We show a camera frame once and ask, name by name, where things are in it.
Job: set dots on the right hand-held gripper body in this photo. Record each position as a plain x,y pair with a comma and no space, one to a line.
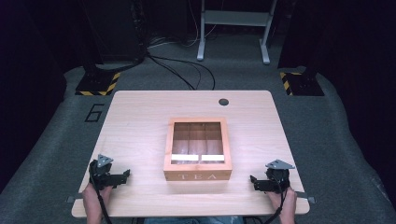
277,180

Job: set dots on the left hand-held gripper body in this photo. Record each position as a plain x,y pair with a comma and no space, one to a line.
101,179

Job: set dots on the wooden tea box glass lid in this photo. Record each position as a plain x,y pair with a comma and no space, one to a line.
198,173

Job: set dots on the person's left hand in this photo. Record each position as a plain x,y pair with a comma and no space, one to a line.
91,200

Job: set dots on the person's right hand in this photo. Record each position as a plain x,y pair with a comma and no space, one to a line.
288,203

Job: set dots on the person's blue jeans legs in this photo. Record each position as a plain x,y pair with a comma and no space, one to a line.
193,220

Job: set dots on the black hazard-striped stand base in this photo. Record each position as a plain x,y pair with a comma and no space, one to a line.
96,84
303,84

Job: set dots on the dark curtain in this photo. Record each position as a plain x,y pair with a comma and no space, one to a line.
28,77
355,62

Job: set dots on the black equipment cabinet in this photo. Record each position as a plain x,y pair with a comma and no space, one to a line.
118,28

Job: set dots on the white metal stand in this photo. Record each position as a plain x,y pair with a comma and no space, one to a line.
233,18

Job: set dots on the grey metal table bracket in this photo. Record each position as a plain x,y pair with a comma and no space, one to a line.
74,198
306,197

